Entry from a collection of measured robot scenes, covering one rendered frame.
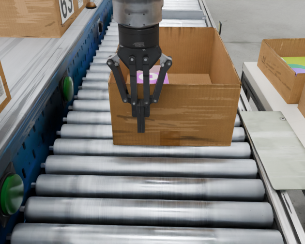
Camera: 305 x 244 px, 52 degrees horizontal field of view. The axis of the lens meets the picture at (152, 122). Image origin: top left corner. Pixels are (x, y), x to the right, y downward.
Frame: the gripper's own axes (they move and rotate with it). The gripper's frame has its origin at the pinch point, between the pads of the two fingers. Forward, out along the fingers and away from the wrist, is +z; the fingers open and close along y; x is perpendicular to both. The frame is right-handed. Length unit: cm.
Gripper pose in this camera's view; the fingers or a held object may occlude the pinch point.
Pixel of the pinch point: (141, 115)
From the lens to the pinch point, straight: 67.7
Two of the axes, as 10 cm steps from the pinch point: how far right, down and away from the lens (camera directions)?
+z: 0.0, 8.2, 5.7
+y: 10.0, 0.2, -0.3
